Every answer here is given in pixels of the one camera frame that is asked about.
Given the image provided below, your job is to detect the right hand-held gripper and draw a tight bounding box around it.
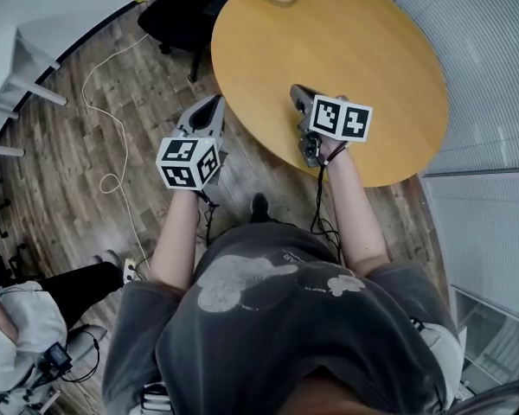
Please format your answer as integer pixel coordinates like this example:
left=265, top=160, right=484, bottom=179
left=289, top=84, right=374, bottom=169

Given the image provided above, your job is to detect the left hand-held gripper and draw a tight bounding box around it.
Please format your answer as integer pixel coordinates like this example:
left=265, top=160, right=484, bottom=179
left=155, top=94, right=228, bottom=191

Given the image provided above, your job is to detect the person's left forearm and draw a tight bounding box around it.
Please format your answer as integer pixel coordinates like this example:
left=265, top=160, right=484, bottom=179
left=149, top=188, right=201, bottom=294

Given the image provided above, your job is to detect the person's right forearm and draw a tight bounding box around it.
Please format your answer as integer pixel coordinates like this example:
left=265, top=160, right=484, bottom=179
left=324, top=150, right=392, bottom=278

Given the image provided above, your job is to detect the person's right hand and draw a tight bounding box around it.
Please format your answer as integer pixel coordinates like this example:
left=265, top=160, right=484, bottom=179
left=318, top=137, right=350, bottom=160

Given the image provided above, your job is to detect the round wooden table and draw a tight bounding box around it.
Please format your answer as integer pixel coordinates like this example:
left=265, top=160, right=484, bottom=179
left=210, top=0, right=450, bottom=188

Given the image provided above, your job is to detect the black wrist band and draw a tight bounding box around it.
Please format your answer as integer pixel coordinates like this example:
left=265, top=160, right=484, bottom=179
left=323, top=144, right=350, bottom=167

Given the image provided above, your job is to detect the black office chair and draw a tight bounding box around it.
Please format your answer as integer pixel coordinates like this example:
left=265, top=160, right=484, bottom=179
left=129, top=0, right=253, bottom=84

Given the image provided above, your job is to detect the person's black shoe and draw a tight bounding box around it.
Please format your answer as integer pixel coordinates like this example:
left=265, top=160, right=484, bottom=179
left=249, top=192, right=272, bottom=225

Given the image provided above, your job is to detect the white power strip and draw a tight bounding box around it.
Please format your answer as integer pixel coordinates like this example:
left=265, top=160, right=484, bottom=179
left=121, top=257, right=140, bottom=284

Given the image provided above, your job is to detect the white desk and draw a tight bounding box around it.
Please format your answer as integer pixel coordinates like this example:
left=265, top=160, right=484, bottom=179
left=0, top=24, right=68, bottom=179

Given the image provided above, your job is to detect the person's grey printed t-shirt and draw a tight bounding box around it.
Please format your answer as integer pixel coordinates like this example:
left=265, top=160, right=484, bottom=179
left=102, top=221, right=465, bottom=415

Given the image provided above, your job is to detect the black box device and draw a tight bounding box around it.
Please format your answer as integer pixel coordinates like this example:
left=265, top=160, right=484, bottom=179
left=42, top=342, right=74, bottom=370

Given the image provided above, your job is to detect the white floor cable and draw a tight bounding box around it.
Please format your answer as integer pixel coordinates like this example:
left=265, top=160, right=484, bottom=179
left=80, top=32, right=153, bottom=272

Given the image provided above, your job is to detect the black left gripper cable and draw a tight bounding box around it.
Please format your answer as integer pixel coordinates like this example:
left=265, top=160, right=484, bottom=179
left=195, top=189, right=221, bottom=247

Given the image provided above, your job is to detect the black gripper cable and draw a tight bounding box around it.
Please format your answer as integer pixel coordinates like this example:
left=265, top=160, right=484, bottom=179
left=195, top=189, right=221, bottom=247
left=309, top=163, right=343, bottom=264

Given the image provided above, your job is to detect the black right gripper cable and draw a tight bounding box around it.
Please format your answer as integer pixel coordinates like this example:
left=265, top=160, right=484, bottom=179
left=309, top=163, right=343, bottom=264

